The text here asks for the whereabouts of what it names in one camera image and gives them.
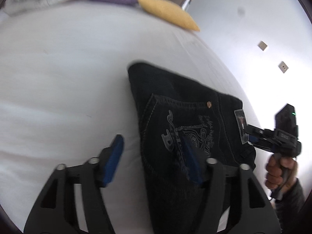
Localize yellow cushion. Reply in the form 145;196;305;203
138;0;200;32

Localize upper wall switch plate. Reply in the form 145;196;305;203
258;41;268;51

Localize white bed mattress sheet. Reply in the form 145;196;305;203
1;1;259;233

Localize black denim pants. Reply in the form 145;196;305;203
128;63;256;233

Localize lower wall switch plate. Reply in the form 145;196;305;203
278;61;289;73

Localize wall switch plate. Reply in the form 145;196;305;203
258;41;268;51
278;61;289;73

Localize person's right hand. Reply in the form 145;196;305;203
265;154;298;193

